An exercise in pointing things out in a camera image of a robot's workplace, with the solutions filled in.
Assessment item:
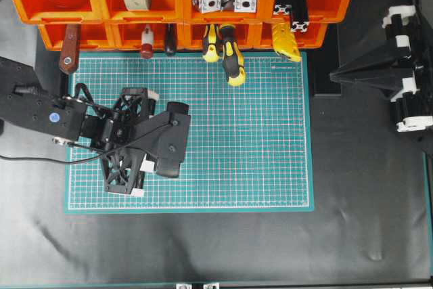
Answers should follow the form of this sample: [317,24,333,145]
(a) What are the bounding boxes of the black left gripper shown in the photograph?
[78,87,159,197]

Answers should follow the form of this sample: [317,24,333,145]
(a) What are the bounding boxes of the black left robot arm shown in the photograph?
[1,58,159,194]

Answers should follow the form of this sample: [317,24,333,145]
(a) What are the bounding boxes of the silver bracket edge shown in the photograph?
[203,282,220,289]
[176,283,192,289]

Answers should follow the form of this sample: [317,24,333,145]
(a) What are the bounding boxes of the orange lower bin row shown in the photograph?
[38,23,328,51]

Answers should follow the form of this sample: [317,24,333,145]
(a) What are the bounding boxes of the silver corner bracket left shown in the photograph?
[198,0,221,14]

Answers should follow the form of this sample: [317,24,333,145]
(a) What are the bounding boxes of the brown wooden handle tool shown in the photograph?
[59,24,81,75]

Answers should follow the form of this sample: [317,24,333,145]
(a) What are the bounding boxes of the green cutting mat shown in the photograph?
[64,52,314,214]

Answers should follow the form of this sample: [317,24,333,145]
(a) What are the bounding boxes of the silver corner bracket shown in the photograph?
[198,0,221,14]
[233,0,257,13]

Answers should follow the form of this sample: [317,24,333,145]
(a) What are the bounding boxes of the silver corner bracket right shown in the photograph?
[233,0,257,13]

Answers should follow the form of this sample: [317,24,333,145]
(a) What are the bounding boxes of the black rack base block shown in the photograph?
[35,41,69,97]

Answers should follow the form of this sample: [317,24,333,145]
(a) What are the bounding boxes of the orange bin top left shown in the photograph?
[12,0,101,24]

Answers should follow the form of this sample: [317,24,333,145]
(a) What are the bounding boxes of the black cable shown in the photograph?
[0,133,156,165]

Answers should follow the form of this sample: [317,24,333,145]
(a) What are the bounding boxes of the dark brown handle tool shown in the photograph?
[164,24,177,57]

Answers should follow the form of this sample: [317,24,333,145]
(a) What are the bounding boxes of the white red handle tool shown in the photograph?
[140,24,154,59]

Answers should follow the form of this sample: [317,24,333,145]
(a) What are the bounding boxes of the large yellow black screwdriver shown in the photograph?
[219,24,246,87]

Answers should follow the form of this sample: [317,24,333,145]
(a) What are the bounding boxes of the silver bracket bottom edge right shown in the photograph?
[203,282,220,289]

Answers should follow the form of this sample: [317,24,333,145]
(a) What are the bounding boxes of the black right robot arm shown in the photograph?
[329,5,432,156]

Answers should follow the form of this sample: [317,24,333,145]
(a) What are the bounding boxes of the yellow utility knife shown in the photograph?
[271,22,302,62]

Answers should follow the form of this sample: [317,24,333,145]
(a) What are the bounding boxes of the silver bracket bottom edge left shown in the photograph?
[176,283,192,289]

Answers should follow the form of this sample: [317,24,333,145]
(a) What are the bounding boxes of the small yellow black screwdriver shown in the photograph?
[202,24,220,62]

